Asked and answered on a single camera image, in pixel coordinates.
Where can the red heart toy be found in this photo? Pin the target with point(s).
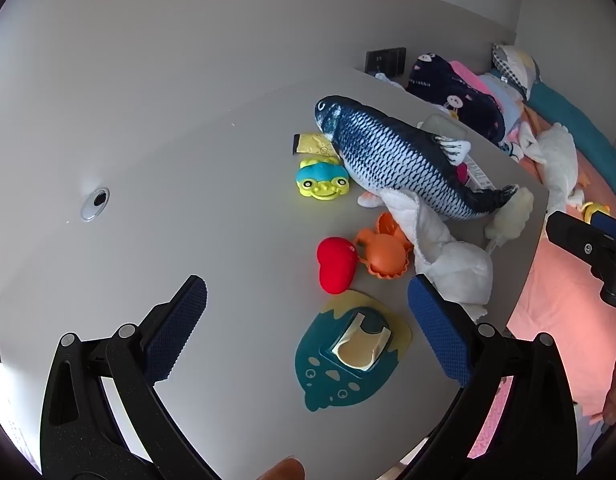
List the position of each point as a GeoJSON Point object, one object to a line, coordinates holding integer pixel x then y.
{"type": "Point", "coordinates": [335, 265]}

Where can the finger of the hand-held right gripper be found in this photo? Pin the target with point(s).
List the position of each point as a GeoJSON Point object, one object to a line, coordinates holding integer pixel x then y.
{"type": "Point", "coordinates": [578, 242]}
{"type": "Point", "coordinates": [608, 222]}

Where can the light blue cloth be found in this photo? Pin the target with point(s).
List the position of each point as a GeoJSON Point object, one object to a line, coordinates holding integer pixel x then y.
{"type": "Point", "coordinates": [388, 79]}

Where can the teal pillow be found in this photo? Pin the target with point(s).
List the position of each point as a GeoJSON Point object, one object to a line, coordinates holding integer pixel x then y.
{"type": "Point", "coordinates": [573, 120]}

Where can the cream bath loofah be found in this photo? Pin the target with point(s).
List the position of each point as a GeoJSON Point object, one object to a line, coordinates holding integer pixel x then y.
{"type": "Point", "coordinates": [513, 210]}

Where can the white cartoon print cloth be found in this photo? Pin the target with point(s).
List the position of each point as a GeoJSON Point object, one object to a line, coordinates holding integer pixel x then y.
{"type": "Point", "coordinates": [512, 149]}

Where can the person's left hand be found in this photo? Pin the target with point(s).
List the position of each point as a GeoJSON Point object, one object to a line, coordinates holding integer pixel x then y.
{"type": "Point", "coordinates": [283, 471]}

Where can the light blue blanket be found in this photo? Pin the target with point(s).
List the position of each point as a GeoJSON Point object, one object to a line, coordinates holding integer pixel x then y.
{"type": "Point", "coordinates": [503, 97]}

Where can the teal lemon-shaped mat toy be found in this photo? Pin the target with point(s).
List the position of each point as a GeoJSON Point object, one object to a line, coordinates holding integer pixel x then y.
{"type": "Point", "coordinates": [318, 375]}

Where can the yellow snack wrapper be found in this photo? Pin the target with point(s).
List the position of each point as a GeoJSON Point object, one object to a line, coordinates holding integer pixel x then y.
{"type": "Point", "coordinates": [313, 144]}

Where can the pink blanket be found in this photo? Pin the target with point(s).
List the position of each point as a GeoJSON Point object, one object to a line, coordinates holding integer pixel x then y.
{"type": "Point", "coordinates": [465, 72]}

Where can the foam floor mat tiles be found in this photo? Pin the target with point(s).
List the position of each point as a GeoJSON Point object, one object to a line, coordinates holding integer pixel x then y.
{"type": "Point", "coordinates": [488, 415]}

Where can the orange crab toy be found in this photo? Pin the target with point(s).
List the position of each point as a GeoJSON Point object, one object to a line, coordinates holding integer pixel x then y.
{"type": "Point", "coordinates": [383, 255]}

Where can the teal and yellow frog toy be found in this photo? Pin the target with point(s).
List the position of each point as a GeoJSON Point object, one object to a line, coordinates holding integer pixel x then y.
{"type": "Point", "coordinates": [318, 175]}

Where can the white towel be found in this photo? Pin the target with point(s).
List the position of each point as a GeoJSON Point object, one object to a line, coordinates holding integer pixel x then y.
{"type": "Point", "coordinates": [458, 270]}

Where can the black wall switch panel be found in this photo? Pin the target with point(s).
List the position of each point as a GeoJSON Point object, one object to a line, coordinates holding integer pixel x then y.
{"type": "Point", "coordinates": [385, 60]}

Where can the blue fish plush toy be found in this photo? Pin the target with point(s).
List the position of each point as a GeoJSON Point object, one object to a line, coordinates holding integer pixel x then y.
{"type": "Point", "coordinates": [388, 155]}

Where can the white goose plush toy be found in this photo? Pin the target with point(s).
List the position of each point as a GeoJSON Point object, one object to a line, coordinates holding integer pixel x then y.
{"type": "Point", "coordinates": [558, 160]}

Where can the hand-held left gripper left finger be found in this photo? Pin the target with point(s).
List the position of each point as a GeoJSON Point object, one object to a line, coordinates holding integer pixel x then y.
{"type": "Point", "coordinates": [175, 330]}

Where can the pink bed sheet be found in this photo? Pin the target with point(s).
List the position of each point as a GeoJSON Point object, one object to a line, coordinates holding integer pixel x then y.
{"type": "Point", "coordinates": [563, 300]}

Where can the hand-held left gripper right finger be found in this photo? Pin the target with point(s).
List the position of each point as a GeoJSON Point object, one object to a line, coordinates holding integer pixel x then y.
{"type": "Point", "coordinates": [438, 330]}

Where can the patterned pillow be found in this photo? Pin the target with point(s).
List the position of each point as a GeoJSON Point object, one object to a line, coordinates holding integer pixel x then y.
{"type": "Point", "coordinates": [513, 62]}

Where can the navy printed blanket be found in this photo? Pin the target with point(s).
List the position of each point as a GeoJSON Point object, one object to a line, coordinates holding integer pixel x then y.
{"type": "Point", "coordinates": [438, 85]}

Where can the grey corner guard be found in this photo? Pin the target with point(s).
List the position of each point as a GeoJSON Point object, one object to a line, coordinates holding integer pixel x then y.
{"type": "Point", "coordinates": [440, 125]}

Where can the white cardboard box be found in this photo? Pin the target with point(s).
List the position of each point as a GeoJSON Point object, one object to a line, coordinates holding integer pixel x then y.
{"type": "Point", "coordinates": [475, 172]}

